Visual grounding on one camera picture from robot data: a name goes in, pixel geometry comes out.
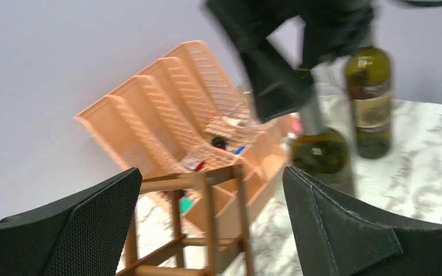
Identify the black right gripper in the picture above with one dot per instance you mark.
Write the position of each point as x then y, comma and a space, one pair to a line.
331, 29

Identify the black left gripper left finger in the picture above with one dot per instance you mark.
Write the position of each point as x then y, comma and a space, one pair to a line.
81, 234

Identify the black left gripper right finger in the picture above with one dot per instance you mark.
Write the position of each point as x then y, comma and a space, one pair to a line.
336, 234

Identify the green bottle silver cap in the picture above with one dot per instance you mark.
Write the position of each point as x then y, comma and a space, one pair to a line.
322, 151

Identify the green bottle white label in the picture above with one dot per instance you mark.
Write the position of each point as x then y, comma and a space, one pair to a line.
368, 75

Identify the red capped small bottle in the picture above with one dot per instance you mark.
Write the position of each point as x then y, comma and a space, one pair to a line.
219, 142

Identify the brown wooden wine rack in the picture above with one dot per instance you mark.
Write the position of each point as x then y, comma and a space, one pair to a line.
208, 209

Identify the peach plastic file organizer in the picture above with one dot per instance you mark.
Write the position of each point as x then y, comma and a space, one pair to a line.
164, 117

